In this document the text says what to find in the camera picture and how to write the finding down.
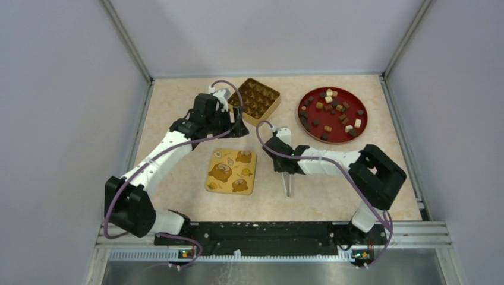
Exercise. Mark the red round plate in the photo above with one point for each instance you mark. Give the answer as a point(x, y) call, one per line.
point(340, 115)

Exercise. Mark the silver metal tongs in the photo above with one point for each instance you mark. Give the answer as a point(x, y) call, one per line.
point(288, 180)

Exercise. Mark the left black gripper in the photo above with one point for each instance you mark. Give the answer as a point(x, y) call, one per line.
point(224, 113)

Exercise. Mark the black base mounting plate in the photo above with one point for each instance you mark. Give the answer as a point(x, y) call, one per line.
point(276, 238)

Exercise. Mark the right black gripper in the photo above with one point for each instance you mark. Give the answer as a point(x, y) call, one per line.
point(277, 168)

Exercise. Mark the yellow bear tin lid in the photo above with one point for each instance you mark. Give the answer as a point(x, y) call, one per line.
point(231, 172)

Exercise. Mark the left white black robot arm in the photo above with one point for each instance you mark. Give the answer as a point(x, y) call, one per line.
point(128, 202)

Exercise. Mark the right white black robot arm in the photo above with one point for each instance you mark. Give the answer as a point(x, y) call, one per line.
point(373, 175)

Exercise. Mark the gold chocolate tin box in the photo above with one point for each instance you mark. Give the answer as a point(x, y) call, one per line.
point(259, 101)

